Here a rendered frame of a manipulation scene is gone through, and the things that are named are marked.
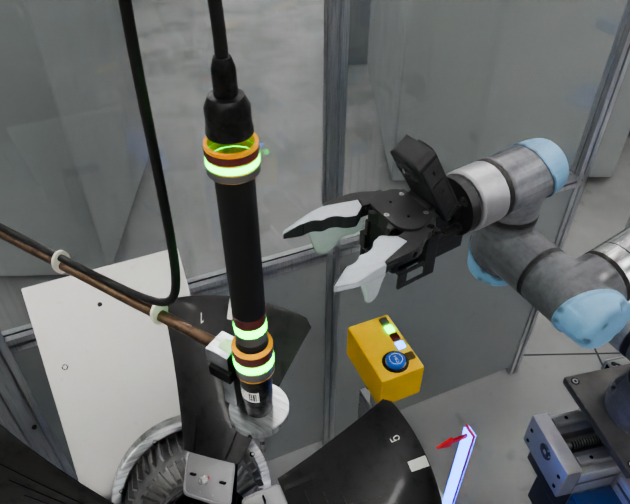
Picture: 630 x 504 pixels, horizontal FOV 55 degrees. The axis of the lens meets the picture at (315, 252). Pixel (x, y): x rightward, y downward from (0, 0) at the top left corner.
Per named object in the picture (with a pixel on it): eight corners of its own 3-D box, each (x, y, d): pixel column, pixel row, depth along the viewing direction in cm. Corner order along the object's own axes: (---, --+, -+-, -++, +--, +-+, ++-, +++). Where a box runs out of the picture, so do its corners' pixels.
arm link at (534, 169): (563, 207, 77) (582, 150, 71) (502, 238, 72) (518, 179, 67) (516, 178, 82) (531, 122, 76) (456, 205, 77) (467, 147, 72)
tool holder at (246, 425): (203, 413, 71) (192, 360, 64) (239, 371, 75) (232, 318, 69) (266, 449, 67) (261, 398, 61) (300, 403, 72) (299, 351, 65)
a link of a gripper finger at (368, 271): (357, 334, 59) (403, 280, 65) (361, 291, 55) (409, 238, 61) (331, 320, 61) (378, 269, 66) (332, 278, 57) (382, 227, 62)
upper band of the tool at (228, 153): (196, 177, 48) (191, 145, 46) (229, 152, 51) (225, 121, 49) (239, 194, 46) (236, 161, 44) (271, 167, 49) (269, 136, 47)
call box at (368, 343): (345, 357, 138) (347, 326, 131) (384, 343, 141) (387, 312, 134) (378, 412, 127) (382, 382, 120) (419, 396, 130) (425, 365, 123)
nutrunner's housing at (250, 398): (237, 428, 72) (181, 60, 42) (256, 404, 74) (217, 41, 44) (264, 443, 70) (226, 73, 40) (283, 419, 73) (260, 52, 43)
